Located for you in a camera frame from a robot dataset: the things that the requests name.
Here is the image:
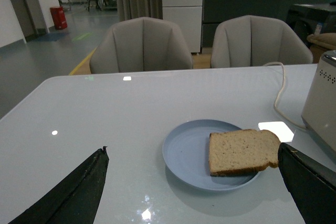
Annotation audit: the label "grey upholstered chair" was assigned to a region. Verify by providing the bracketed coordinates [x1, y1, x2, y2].
[211, 15, 313, 68]
[89, 17, 193, 74]

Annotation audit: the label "slice of brown bread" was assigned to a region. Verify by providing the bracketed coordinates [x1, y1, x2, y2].
[208, 129, 281, 176]

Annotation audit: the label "left grey upholstered chair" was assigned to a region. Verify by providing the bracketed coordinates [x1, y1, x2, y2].
[89, 17, 193, 74]

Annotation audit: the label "light blue round plate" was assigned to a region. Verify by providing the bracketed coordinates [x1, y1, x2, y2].
[162, 119, 259, 191]

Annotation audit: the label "cream toaster power cable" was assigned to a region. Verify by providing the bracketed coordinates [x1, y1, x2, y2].
[263, 61, 307, 131]

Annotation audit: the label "beige sofa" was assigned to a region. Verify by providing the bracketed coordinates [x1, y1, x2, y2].
[307, 33, 336, 63]

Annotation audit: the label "white drawer cabinet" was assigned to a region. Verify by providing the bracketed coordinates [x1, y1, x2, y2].
[162, 0, 203, 53]

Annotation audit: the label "right grey upholstered chair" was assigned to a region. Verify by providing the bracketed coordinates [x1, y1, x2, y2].
[211, 15, 313, 68]

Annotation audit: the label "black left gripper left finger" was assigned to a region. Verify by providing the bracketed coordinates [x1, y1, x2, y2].
[10, 146, 109, 223]

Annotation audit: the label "cream two-slot toaster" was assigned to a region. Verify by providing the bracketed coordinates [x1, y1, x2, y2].
[301, 50, 335, 155]

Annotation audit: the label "dark washing machine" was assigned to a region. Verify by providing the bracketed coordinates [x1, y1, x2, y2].
[286, 3, 335, 48]

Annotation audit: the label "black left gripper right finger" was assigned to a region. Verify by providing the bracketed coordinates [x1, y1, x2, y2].
[278, 143, 335, 223]

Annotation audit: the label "dark grey kitchen counter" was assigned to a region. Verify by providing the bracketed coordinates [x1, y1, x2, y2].
[201, 0, 334, 49]

